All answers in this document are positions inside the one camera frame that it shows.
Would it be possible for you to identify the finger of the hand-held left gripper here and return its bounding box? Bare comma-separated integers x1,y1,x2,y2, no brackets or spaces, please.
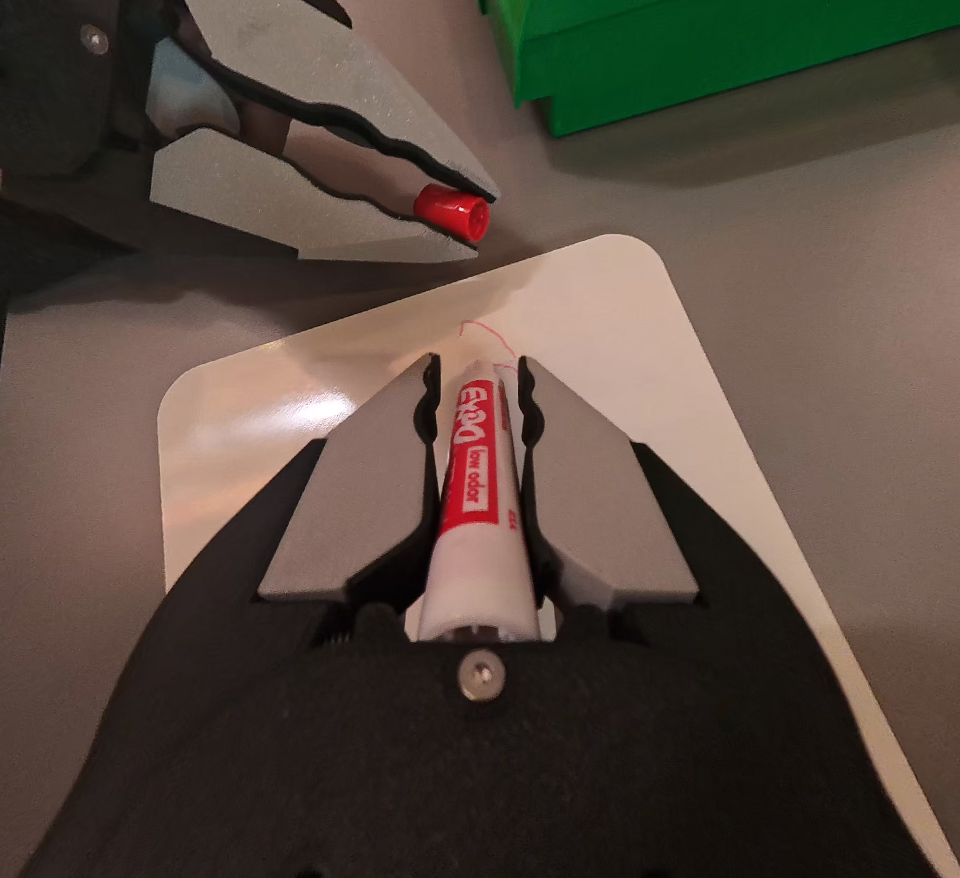
148,127,483,266
180,0,501,204

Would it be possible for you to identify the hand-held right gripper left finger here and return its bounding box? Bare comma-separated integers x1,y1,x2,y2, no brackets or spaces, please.
257,353,442,602

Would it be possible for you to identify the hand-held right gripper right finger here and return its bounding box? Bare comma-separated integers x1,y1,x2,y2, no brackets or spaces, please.
517,355,702,606

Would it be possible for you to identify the red dry erase marker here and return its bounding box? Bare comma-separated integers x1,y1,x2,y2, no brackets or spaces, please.
416,358,543,643

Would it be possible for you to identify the red marker cap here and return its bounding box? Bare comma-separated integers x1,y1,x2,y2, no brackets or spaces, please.
413,182,492,243

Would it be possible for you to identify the white whiteboard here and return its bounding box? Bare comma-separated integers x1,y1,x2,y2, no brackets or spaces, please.
157,233,960,878

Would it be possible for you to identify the green plastic bin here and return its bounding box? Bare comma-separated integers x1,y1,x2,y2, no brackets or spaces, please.
450,0,960,138

